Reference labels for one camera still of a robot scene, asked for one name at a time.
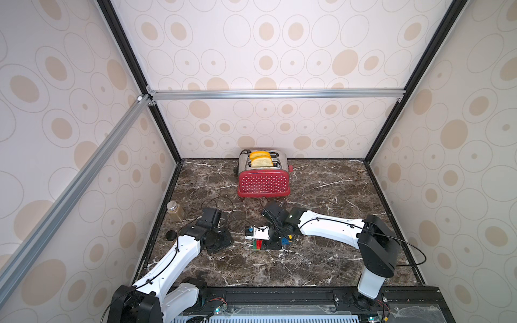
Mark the red polka dot toaster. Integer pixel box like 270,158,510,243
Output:
234,149,293,198

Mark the yellow toast slice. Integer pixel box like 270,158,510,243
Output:
250,156,274,168
249,151,271,160

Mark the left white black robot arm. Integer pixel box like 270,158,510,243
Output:
100,208,233,322

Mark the horizontal aluminium back rail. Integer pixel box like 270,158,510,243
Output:
141,88,406,102

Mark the diagonal aluminium left rail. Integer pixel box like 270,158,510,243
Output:
1,94,151,306

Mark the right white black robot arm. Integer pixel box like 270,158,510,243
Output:
244,201,401,300

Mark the small brown liquid bottle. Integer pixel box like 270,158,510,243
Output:
166,201,184,223

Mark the black corner post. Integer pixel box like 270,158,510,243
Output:
96,0,183,164
364,0,468,166

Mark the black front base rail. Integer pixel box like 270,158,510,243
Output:
106,285,457,323

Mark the right black corner post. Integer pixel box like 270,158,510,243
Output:
364,0,468,166

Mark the front yellow toast slice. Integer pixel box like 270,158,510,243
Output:
250,156,274,168

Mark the left black corner post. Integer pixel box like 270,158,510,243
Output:
96,0,183,164

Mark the back yellow toast slice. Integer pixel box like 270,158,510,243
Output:
249,151,271,160

